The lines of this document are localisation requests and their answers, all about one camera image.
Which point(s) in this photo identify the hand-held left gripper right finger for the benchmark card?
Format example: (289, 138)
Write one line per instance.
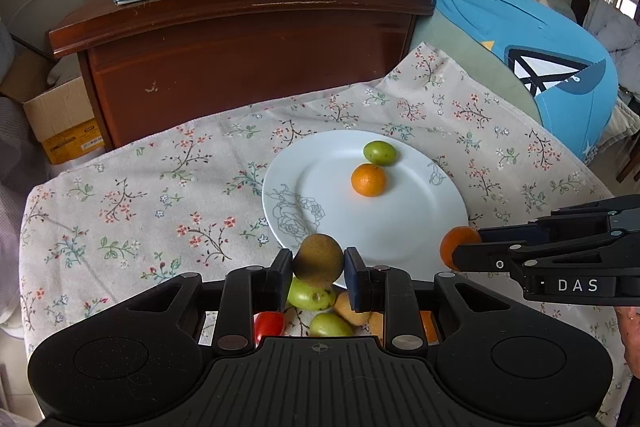
(353, 279)

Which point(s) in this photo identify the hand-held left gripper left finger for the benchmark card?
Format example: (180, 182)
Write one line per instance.
(284, 279)

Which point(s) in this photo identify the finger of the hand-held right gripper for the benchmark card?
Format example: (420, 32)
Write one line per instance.
(480, 258)
(537, 234)

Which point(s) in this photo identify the small orange mandarin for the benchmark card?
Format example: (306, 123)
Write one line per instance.
(369, 180)
(456, 243)

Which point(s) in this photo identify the brown kiwi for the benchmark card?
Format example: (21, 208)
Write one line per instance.
(317, 258)

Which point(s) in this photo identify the white floral plate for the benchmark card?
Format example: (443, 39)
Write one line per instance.
(345, 222)

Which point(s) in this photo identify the person's right hand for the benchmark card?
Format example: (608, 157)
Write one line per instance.
(631, 337)

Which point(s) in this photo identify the green jujube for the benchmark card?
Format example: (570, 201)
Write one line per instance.
(304, 298)
(380, 153)
(330, 326)

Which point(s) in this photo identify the yellow-brown loquat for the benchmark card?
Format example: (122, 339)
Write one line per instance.
(351, 311)

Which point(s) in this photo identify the red cherry tomato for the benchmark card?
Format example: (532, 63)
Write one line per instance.
(267, 326)

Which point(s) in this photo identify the floral tablecloth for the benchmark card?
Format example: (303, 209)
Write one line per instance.
(150, 192)

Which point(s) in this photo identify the green bed sheet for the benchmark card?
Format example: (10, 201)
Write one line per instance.
(460, 52)

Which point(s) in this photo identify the blue printed pillow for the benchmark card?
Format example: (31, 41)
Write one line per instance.
(500, 27)

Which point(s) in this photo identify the white quilt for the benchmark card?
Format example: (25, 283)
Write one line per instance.
(612, 24)

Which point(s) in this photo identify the brown wooden nightstand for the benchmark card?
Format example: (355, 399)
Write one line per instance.
(250, 57)

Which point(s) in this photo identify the grey cloth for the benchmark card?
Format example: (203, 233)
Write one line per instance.
(15, 187)

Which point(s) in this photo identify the open cardboard box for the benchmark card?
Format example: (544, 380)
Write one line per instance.
(55, 107)

